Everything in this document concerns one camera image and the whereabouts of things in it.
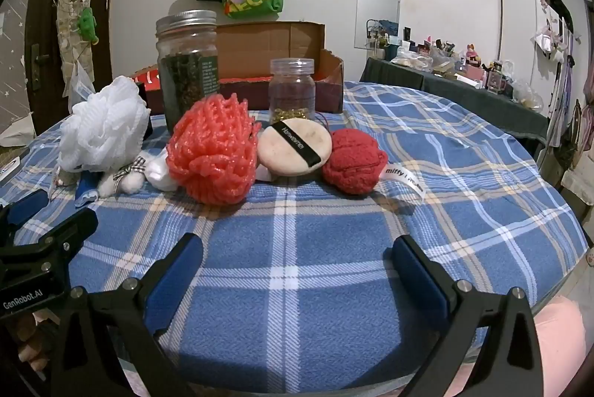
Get orange-red mesh bath pouf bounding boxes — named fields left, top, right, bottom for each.
left=166, top=94, right=261, bottom=204

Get dark cloth covered table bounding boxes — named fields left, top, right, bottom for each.
left=359, top=56, right=551, bottom=157

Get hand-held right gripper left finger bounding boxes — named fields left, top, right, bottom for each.
left=51, top=233, right=205, bottom=397

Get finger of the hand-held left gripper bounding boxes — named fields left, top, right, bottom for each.
left=0, top=190, right=50, bottom=235
left=0, top=208, right=99, bottom=272

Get large glass jar metal lid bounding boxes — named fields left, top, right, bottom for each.
left=155, top=10, right=220, bottom=135

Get white satin cloth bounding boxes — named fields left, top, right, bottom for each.
left=141, top=149, right=179, bottom=192

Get beige hanging organizer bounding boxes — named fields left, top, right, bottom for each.
left=53, top=0, right=110, bottom=68

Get hanging clothes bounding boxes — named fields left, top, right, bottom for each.
left=533, top=0, right=594, bottom=207

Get blue plaid blanket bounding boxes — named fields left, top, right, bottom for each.
left=0, top=81, right=590, bottom=384

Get cardboard box red lining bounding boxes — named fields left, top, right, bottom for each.
left=127, top=21, right=345, bottom=115

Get white paper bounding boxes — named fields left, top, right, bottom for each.
left=0, top=112, right=38, bottom=147

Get row of cosmetics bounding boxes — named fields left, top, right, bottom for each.
left=366, top=19, right=544, bottom=112

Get white cabinet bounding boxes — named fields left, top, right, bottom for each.
left=499, top=0, right=574, bottom=119

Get small clear jar gold contents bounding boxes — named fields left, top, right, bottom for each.
left=269, top=58, right=316, bottom=124

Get pink cushion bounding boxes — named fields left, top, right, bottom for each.
left=445, top=295, right=590, bottom=397

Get dark wooden door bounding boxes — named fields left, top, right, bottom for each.
left=25, top=0, right=127, bottom=122

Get white mesh bath pouf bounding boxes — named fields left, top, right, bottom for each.
left=58, top=75, right=151, bottom=173

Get white fluffy toy plaid bow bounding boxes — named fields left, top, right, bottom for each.
left=99, top=156, right=149, bottom=197

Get person's left hand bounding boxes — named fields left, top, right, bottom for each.
left=16, top=312, right=63, bottom=375

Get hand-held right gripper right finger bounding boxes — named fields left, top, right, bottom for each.
left=392, top=234, right=544, bottom=397

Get red knitted plush ball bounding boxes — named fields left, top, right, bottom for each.
left=320, top=114, right=427, bottom=205

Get green frog toy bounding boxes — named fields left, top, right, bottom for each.
left=76, top=7, right=99, bottom=45

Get clear plastic bag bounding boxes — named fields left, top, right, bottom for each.
left=60, top=63, right=96, bottom=115

